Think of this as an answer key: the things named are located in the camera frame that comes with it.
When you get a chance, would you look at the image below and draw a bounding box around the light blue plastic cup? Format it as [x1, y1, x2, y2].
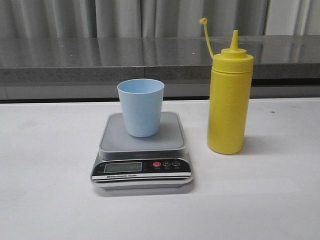
[117, 78, 165, 138]

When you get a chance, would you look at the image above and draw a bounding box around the yellow squeeze bottle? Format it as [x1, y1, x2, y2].
[199, 17, 254, 155]

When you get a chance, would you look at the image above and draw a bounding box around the silver digital kitchen scale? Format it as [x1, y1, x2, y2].
[90, 111, 194, 190]

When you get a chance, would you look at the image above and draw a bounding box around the grey stone countertop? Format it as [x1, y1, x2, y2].
[0, 35, 320, 103]

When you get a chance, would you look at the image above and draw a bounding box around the grey curtain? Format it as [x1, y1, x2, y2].
[0, 0, 320, 39]

